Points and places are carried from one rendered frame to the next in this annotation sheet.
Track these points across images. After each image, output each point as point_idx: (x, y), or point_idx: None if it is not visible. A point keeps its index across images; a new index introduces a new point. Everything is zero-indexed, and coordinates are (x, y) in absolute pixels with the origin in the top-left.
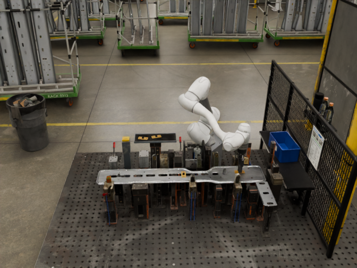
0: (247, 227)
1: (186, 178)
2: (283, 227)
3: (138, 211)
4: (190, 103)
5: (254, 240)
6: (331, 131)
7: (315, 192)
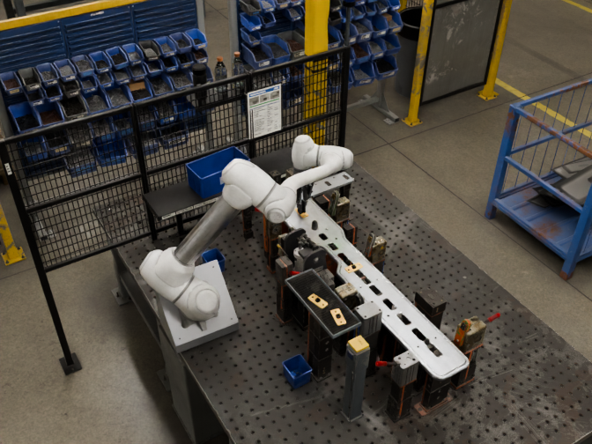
0: None
1: (362, 261)
2: None
3: None
4: (292, 195)
5: (363, 225)
6: (291, 62)
7: None
